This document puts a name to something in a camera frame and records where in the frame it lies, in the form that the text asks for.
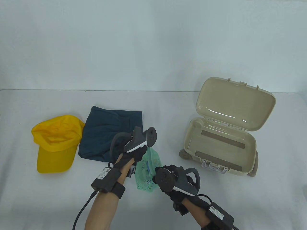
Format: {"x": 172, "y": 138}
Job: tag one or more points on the black wrist box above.
{"x": 105, "y": 179}
{"x": 219, "y": 214}

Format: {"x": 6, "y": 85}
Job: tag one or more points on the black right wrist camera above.
{"x": 181, "y": 209}

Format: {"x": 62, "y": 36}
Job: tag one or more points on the black right wrist box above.
{"x": 219, "y": 214}

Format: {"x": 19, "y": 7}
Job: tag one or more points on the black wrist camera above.
{"x": 132, "y": 172}
{"x": 181, "y": 209}

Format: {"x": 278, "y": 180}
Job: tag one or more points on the person's left forearm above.
{"x": 103, "y": 210}

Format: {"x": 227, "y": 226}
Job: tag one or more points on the black left wrist box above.
{"x": 105, "y": 179}

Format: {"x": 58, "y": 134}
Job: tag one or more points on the grey left hand controller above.
{"x": 136, "y": 141}

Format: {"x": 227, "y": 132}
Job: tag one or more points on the yellow cap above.
{"x": 55, "y": 153}

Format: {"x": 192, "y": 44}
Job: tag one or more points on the grey hand controller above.
{"x": 165, "y": 179}
{"x": 136, "y": 141}

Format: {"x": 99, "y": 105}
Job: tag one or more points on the person's right forearm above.
{"x": 195, "y": 215}

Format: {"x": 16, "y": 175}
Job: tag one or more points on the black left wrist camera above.
{"x": 132, "y": 172}

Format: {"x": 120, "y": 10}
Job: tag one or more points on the grey right hand controller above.
{"x": 165, "y": 179}

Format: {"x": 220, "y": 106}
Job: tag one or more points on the person's right hand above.
{"x": 175, "y": 196}

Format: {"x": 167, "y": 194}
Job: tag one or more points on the beige hard-shell suitcase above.
{"x": 235, "y": 103}

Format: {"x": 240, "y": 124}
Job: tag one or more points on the person's left hand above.
{"x": 130, "y": 157}

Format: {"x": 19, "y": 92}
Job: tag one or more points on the folded dark teal shorts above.
{"x": 100, "y": 134}

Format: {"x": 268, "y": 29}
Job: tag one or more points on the green mesh pouch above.
{"x": 144, "y": 182}

